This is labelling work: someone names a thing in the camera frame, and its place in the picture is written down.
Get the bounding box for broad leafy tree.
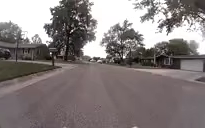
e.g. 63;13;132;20
100;19;146;65

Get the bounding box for grey asphalt road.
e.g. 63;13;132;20
0;62;205;128

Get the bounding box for large dark tree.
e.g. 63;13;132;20
43;0;98;62

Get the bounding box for pale concrete driveway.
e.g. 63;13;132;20
129;67;205;83

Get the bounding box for trees behind house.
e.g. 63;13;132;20
153;38;201;57
0;20;31;44

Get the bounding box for low house with grey roof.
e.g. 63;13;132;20
0;39;51;62

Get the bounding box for dark pole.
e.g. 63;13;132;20
14;31;21;64

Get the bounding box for house with white garage door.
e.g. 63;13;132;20
139;53;205;73

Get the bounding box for grass lawn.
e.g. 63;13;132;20
0;59;62;85

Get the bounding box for pale concrete kerb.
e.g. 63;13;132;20
0;63;79;103

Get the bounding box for overhanging tree branches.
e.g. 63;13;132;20
131;0;205;49

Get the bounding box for dark vehicle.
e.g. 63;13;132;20
0;48;12;61

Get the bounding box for mailbox on post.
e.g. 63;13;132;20
48;47;59;67

